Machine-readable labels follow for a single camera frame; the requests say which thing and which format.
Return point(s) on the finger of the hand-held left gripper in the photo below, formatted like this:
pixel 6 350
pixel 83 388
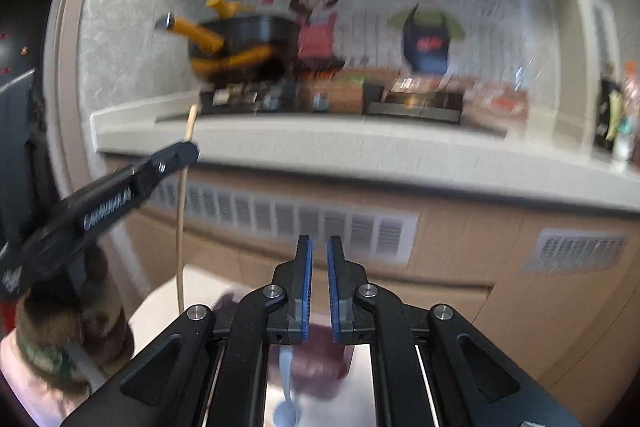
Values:
pixel 170 159

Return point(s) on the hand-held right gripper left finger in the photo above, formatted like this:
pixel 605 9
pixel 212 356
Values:
pixel 306 292

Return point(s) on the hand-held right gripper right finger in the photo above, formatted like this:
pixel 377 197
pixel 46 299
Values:
pixel 334 292

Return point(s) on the light wooden chopstick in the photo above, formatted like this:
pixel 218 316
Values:
pixel 182 227

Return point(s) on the dark plastic utensil holder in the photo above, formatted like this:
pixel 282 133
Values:
pixel 320 359

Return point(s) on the white plastic spoon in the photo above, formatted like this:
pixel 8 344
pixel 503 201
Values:
pixel 287 412

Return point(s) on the person's left forearm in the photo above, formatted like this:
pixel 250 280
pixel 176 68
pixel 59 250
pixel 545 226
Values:
pixel 30 399

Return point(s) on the person's left hand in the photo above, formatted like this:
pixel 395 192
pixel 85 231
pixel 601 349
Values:
pixel 65 312

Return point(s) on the long grey vent grille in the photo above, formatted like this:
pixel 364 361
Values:
pixel 300 219

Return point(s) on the black wok with amber side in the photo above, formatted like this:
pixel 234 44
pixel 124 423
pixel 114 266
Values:
pixel 240 64

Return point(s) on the white cloth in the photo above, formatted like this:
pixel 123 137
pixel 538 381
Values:
pixel 160 307

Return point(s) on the wooden kitchen cabinet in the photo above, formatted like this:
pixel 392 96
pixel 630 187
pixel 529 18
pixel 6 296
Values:
pixel 465 257

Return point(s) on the speckled stone countertop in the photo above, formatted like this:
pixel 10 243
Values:
pixel 325 147

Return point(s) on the black refrigerator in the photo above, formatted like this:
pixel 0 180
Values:
pixel 20 47

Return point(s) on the black gas stove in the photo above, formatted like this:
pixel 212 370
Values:
pixel 415 107

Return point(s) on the short grey vent grille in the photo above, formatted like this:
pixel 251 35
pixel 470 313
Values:
pixel 575 249

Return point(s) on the dark soy sauce bottle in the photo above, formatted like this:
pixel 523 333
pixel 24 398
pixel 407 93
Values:
pixel 607 112

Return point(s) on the clear bottle with orange cap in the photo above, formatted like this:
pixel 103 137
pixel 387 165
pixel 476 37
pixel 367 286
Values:
pixel 631 107

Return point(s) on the white column with vent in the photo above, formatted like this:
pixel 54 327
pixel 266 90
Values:
pixel 575 37

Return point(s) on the beige door frame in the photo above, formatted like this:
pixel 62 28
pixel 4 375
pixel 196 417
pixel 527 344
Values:
pixel 62 57

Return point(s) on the cartoon wall poster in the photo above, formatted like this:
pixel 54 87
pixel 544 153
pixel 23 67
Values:
pixel 380 7

